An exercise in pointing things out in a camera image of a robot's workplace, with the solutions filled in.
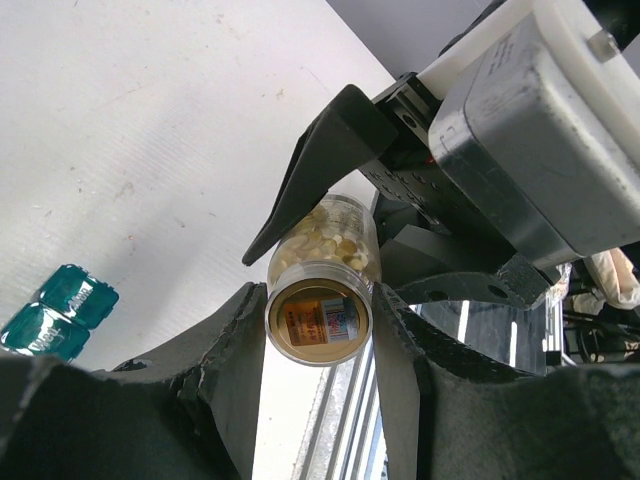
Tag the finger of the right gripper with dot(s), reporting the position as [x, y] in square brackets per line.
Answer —
[348, 133]

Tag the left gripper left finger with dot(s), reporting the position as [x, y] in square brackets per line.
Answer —
[187, 409]

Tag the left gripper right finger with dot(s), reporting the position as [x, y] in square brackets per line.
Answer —
[450, 412]

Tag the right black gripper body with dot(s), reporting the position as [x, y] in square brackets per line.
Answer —
[435, 244]

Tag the amber pill bottle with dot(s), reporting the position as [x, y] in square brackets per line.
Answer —
[320, 284]

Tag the teal pill box compartments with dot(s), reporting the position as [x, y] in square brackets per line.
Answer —
[59, 321]

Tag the aluminium front rail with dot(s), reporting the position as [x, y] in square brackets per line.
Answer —
[344, 438]

